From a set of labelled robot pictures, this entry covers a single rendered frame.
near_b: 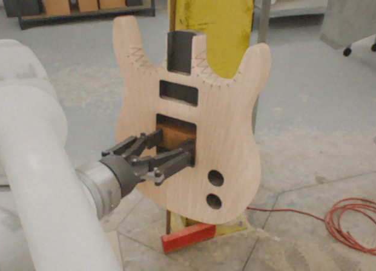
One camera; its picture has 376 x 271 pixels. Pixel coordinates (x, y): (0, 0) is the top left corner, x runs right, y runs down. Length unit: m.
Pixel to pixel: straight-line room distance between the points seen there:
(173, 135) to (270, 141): 2.09
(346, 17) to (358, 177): 2.06
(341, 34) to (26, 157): 0.54
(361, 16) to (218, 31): 0.87
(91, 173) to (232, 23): 1.03
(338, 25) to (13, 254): 0.60
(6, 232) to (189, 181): 0.41
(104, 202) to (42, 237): 0.27
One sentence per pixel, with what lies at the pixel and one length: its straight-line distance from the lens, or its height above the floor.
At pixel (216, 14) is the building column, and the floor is 1.21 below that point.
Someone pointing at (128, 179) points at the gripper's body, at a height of 1.24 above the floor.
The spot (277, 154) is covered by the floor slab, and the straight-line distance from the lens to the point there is 2.69.
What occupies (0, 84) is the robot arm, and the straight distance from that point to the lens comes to 0.44.
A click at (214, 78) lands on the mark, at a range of 0.68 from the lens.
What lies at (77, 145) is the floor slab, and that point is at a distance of 2.81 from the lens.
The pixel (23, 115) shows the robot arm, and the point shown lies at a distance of 0.38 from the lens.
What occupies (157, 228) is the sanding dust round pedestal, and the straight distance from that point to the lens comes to 2.13.
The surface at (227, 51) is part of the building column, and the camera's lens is 1.50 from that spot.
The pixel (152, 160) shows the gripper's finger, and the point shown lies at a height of 1.22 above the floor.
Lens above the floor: 1.64
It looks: 36 degrees down
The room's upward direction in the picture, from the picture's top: straight up
